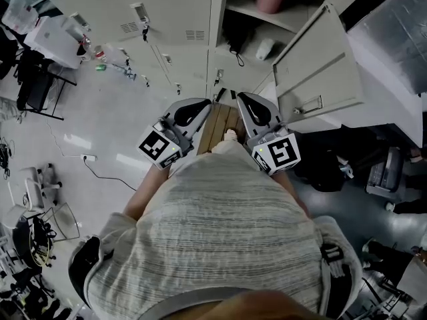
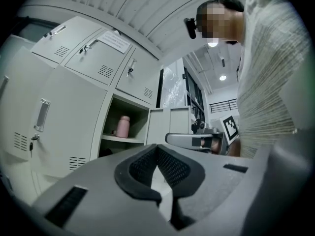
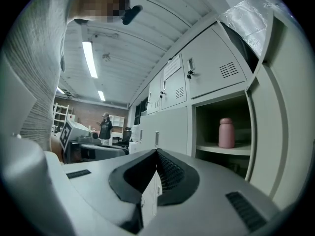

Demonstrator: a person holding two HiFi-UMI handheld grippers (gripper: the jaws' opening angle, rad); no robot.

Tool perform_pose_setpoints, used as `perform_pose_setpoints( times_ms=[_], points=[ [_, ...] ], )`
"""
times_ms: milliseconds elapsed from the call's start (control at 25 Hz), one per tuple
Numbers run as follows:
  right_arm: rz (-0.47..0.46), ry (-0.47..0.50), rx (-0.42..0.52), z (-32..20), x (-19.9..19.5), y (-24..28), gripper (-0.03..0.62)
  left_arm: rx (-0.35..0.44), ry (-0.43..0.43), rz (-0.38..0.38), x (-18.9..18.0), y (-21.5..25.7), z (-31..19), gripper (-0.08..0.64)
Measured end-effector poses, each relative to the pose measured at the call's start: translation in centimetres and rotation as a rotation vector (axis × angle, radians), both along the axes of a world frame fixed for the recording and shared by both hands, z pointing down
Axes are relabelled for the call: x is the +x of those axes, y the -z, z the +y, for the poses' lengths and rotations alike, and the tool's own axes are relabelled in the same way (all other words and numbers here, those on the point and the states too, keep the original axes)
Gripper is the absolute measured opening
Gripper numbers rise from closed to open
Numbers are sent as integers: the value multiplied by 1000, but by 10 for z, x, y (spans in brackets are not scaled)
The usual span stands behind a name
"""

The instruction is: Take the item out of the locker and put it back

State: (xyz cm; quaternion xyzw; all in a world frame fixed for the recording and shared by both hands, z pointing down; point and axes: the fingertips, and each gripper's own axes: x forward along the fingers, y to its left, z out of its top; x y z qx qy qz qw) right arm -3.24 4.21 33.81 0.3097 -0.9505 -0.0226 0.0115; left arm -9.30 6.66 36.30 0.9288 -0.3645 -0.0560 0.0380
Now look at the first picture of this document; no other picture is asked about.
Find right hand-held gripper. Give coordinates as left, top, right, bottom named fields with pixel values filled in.
left=236, top=91, right=302, bottom=177

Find thin white cable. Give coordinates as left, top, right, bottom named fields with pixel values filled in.
left=45, top=117, right=84, bottom=159

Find clear plastic bag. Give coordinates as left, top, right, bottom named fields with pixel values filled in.
left=1, top=0, right=39, bottom=35

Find black chair with yellow cable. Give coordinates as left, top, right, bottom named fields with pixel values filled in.
left=13, top=217, right=57, bottom=270

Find white cardboard box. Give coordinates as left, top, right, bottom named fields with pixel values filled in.
left=23, top=15, right=88, bottom=70

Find wire frame stand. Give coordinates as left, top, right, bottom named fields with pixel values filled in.
left=43, top=202, right=81, bottom=243

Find white office chair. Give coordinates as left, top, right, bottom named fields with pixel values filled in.
left=3, top=165, right=63, bottom=230

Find metal door handle plate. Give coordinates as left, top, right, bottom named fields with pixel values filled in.
left=293, top=95, right=324, bottom=115

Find black strap with white buckle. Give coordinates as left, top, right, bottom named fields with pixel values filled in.
left=320, top=243, right=354, bottom=317

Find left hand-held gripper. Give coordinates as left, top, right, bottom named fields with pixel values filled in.
left=136, top=97, right=213, bottom=171

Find locker door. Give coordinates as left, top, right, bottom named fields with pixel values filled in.
left=272, top=3, right=366, bottom=127

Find wooden slat platform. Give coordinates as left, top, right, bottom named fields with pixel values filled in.
left=196, top=102, right=255, bottom=155

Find black padded shoulder strap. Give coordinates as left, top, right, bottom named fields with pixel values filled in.
left=68, top=235, right=101, bottom=309

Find black power cable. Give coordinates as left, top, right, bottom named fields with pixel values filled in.
left=83, top=159, right=138, bottom=192

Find person's right forearm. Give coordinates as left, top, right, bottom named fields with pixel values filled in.
left=271, top=171, right=312, bottom=219

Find clear bottle with red label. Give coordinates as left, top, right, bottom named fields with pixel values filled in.
left=93, top=45, right=111, bottom=63

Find silver foil panel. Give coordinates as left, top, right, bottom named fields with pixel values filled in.
left=346, top=0, right=427, bottom=95

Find white cloth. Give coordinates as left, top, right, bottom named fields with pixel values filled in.
left=255, top=37, right=276, bottom=61

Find black folding table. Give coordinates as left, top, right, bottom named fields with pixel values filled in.
left=16, top=50, right=78, bottom=122

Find person's grey striped shirt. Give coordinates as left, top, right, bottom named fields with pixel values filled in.
left=68, top=151, right=363, bottom=320

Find person's chin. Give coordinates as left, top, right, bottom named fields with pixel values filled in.
left=173, top=290, right=321, bottom=320

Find tangled black cable bundle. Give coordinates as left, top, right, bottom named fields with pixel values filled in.
left=0, top=137, right=16, bottom=180

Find grey printer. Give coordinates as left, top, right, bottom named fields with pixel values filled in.
left=366, top=147, right=405, bottom=199

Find person's beige trousers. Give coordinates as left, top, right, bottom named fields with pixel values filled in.
left=209, top=138, right=250, bottom=157

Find black bin bag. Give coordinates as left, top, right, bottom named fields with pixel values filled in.
left=293, top=134, right=348, bottom=193

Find person's left forearm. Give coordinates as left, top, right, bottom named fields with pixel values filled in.
left=123, top=165, right=170, bottom=222

